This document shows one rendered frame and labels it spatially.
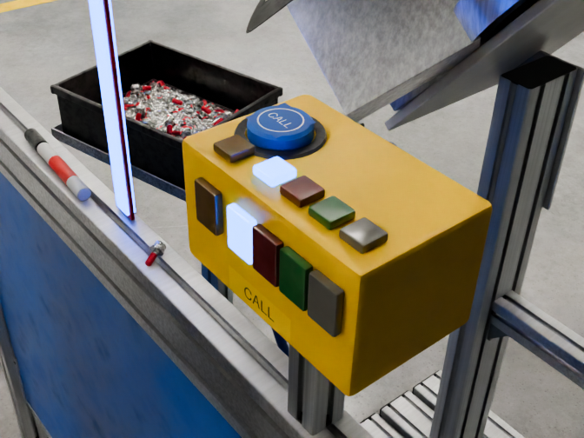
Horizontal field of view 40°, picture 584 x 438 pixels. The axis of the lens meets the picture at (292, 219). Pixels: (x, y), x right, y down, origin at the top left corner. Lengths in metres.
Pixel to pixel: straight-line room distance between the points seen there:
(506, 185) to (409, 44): 0.26
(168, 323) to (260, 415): 0.13
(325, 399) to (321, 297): 0.17
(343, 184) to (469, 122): 2.31
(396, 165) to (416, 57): 0.36
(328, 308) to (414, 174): 0.10
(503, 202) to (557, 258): 1.20
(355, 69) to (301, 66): 2.20
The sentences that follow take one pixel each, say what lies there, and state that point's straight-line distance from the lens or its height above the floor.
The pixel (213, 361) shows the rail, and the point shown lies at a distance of 0.66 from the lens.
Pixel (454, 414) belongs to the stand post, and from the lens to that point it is 1.28.
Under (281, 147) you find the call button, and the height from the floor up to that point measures 1.08.
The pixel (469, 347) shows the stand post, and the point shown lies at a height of 0.50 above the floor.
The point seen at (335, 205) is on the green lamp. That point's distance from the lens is 0.41.
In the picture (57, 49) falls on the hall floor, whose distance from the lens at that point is 3.22.
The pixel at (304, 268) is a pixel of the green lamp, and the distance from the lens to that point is 0.40.
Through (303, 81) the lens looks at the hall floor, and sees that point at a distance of 2.91.
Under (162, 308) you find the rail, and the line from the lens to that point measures 0.71.
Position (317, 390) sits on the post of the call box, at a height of 0.91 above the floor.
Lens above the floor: 1.32
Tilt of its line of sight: 37 degrees down
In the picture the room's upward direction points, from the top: 2 degrees clockwise
